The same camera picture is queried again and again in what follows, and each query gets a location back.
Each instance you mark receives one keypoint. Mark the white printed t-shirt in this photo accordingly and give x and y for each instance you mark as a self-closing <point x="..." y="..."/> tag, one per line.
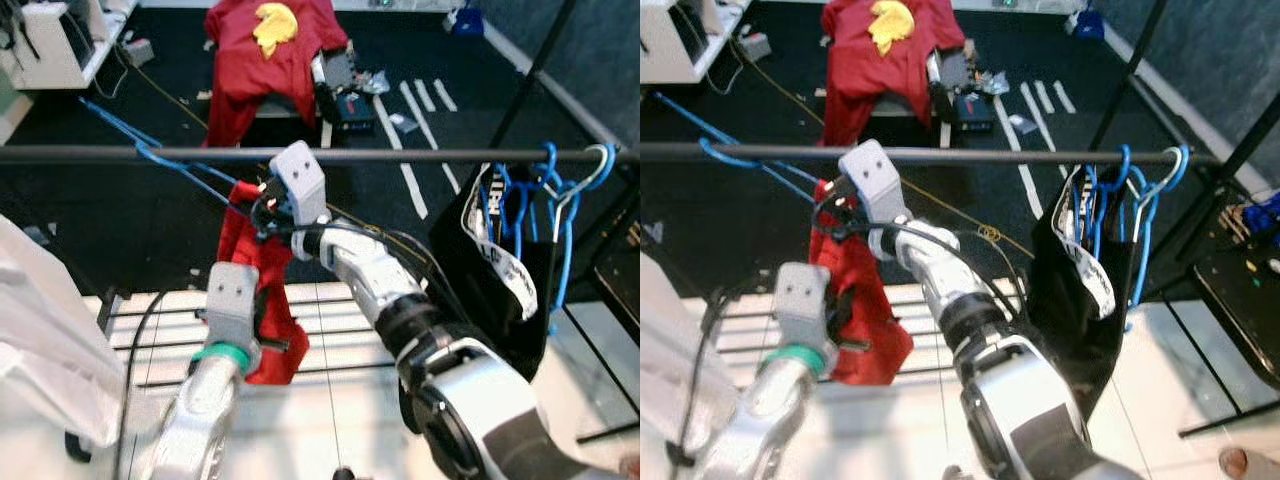
<point x="50" y="330"/>

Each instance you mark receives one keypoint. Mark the black metal clothes rack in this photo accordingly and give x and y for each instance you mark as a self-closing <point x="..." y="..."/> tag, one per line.
<point x="1000" y="155"/>
<point x="400" y="155"/>

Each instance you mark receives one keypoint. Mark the red shirt with yellow print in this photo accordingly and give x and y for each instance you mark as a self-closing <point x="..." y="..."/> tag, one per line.
<point x="870" y="80"/>
<point x="260" y="80"/>

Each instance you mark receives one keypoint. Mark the white shelf unit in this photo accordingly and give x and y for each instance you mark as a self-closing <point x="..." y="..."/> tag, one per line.
<point x="680" y="50"/>
<point x="50" y="60"/>

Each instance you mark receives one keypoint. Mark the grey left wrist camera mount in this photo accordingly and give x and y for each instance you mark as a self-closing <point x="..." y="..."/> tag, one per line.
<point x="805" y="305"/>
<point x="232" y="300"/>

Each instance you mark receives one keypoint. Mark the red garment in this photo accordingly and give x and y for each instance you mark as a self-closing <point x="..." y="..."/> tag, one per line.
<point x="870" y="330"/>
<point x="270" y="310"/>

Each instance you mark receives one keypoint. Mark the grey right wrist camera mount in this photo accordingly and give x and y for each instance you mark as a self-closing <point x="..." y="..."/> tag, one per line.
<point x="872" y="180"/>
<point x="300" y="185"/>

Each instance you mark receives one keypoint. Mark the blue plastic clothes hanger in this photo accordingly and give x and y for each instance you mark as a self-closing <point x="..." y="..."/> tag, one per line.
<point x="715" y="152"/>
<point x="1105" y="200"/>
<point x="1140" y="260"/>
<point x="570" y="270"/>
<point x="148" y="153"/>
<point x="520" y="215"/>

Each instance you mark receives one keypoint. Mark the blue box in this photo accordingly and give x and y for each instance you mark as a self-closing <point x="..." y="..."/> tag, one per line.
<point x="467" y="22"/>
<point x="1085" y="22"/>

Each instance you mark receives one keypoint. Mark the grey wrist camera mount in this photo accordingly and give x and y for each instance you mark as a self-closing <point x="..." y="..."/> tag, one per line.
<point x="805" y="305"/>
<point x="232" y="300"/>
<point x="300" y="185"/>
<point x="872" y="180"/>

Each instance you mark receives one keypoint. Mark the small grey box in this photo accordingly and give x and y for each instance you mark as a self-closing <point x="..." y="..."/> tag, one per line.
<point x="756" y="48"/>
<point x="140" y="52"/>

